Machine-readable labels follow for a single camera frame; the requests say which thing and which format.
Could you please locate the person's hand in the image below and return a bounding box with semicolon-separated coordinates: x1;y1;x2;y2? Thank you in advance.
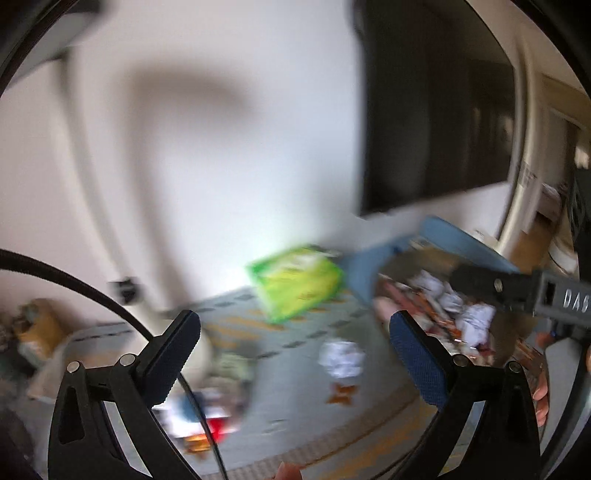
533;372;549;427

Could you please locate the black wall television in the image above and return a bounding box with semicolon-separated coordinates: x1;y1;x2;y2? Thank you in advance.
352;0;516;215

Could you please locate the brown pen holder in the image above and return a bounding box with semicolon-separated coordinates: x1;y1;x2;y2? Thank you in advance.
13;299;67;365

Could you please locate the green tissue box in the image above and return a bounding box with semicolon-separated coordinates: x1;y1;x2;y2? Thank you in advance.
246;245;345;324

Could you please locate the black cable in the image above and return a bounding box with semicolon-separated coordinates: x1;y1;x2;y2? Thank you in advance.
0;248;230;480

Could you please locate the patterned table mat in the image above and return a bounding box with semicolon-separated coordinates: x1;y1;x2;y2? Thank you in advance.
27;285;445;480

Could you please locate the white desk lamp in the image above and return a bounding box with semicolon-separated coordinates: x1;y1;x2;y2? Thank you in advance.
0;0;219;384

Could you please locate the brown woven basket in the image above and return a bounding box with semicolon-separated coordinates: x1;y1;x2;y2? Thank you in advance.
374;247;544;377

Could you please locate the crumpled white paper ball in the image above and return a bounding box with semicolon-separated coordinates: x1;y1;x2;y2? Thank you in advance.
318;338;366;380

